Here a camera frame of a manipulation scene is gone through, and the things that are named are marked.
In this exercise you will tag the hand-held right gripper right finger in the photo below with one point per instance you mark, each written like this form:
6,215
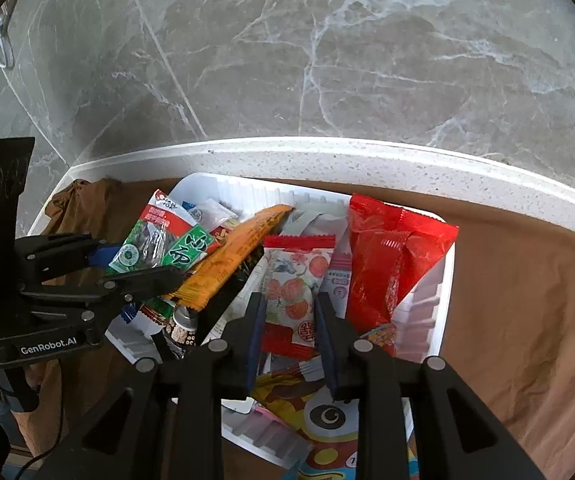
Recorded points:
325,350

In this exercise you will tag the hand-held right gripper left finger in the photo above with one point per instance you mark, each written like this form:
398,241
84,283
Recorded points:
255,340

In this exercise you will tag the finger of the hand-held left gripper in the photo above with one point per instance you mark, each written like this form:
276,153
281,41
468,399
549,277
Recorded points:
105,255
152,280

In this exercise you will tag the green seaweed snack packet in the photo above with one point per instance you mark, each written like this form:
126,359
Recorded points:
167,245

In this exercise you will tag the peach print snack packet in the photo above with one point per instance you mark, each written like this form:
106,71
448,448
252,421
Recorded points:
292,290

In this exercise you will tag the orange snack packet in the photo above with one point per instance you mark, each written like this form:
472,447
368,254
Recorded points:
237,250

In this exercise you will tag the white plastic tray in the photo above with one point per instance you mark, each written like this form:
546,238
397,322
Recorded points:
417,320

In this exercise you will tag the red snack packet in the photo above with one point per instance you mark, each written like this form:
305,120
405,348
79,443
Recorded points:
382,260

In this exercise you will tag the small colourful snack packet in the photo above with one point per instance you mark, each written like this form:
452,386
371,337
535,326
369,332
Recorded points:
382,337

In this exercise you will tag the clear nut snack packet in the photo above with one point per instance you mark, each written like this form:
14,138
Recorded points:
183,332

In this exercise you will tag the white pink snack packet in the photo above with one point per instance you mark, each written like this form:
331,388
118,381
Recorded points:
340,280

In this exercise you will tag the yellow cartoon snack packet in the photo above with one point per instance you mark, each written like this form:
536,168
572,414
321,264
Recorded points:
327,440

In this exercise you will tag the small white snack packet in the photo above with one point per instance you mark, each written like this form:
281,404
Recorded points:
212,212

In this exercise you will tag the brown cloth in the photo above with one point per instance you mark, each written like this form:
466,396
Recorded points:
517,310

